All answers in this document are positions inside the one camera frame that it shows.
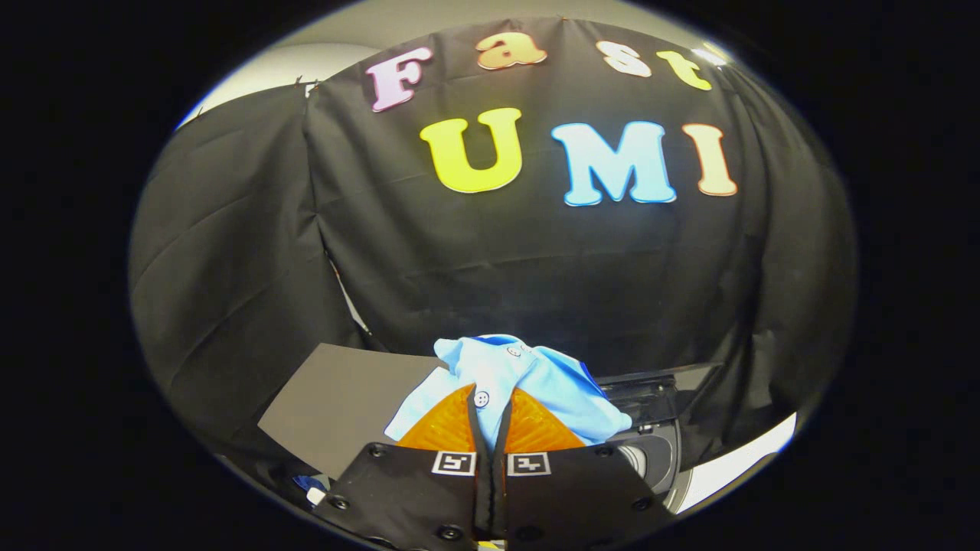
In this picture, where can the grey cabinet with dark top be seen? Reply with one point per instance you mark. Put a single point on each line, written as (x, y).
(344, 398)

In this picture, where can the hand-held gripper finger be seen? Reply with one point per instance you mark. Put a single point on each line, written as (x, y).
(482, 490)
(499, 490)

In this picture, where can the small blue object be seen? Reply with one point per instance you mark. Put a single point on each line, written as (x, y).
(310, 484)

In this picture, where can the white board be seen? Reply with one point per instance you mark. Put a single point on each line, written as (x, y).
(735, 463)

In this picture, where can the black backdrop cloth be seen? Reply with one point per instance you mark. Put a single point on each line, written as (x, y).
(498, 260)

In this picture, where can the light blue polo shirt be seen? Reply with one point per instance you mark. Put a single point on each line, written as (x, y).
(528, 375)

